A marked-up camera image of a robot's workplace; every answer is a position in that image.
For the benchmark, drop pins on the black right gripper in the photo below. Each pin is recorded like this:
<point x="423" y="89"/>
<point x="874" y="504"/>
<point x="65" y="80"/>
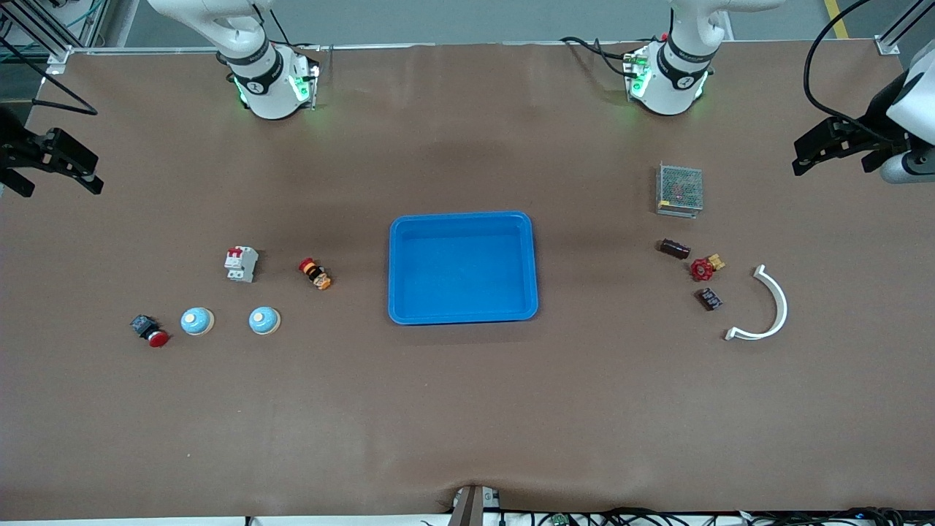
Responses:
<point x="10" y="138"/>

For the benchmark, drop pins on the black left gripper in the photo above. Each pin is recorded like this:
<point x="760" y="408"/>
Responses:
<point x="879" y="109"/>

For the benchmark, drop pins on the dark brown electrolytic capacitor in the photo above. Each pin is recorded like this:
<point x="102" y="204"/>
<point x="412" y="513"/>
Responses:
<point x="675" y="249"/>

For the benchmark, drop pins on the scratched blue call bell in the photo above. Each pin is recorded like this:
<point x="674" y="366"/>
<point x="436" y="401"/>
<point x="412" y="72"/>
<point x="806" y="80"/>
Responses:
<point x="197" y="321"/>

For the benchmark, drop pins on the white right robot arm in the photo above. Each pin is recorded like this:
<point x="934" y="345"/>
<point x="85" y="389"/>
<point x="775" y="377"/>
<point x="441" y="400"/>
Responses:
<point x="266" y="88"/>

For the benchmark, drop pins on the blue plastic tray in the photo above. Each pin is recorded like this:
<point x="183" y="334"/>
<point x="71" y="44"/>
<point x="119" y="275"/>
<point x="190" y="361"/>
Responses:
<point x="460" y="270"/>

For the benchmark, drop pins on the white curved pipe clamp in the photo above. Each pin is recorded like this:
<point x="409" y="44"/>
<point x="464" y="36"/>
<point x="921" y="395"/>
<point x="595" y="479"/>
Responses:
<point x="781" y="307"/>

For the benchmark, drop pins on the metal mesh power supply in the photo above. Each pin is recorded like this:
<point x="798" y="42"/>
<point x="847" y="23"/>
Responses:
<point x="679" y="188"/>

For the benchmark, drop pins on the red mushroom push button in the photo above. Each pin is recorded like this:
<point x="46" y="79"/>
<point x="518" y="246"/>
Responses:
<point x="150" y="331"/>

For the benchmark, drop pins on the brass valve red handwheel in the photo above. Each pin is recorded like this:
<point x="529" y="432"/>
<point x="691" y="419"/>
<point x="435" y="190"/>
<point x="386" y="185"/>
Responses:
<point x="703" y="269"/>

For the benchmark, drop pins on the white circuit breaker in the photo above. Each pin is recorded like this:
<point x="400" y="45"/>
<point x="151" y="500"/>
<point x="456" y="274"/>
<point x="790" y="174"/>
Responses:
<point x="241" y="264"/>

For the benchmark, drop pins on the aluminium frame profile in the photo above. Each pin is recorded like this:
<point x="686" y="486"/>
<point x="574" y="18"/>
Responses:
<point x="895" y="33"/>
<point x="44" y="33"/>

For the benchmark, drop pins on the metal table edge bracket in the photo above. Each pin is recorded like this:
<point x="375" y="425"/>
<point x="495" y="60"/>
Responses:
<point x="471" y="505"/>

